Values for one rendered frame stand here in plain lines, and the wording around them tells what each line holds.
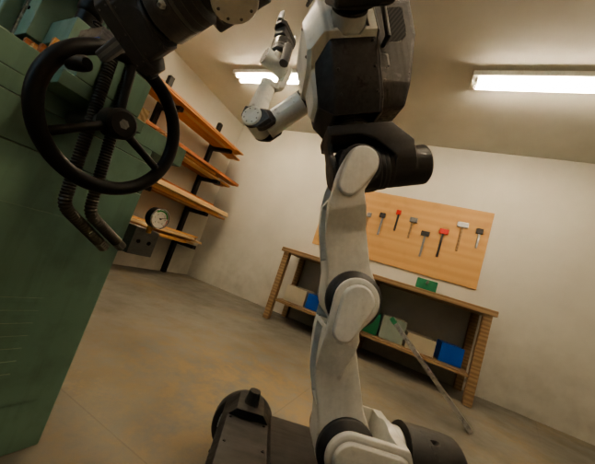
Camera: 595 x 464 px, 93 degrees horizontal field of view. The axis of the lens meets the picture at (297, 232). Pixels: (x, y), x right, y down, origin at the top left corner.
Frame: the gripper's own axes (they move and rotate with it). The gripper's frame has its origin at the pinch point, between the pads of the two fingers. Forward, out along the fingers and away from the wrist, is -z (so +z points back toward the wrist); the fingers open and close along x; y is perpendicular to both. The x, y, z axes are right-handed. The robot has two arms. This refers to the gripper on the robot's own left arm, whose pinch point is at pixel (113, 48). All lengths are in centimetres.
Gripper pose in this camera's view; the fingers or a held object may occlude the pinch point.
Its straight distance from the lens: 63.8
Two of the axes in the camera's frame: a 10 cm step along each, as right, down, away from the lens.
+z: 9.0, -2.7, -3.3
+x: 4.2, 7.4, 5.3
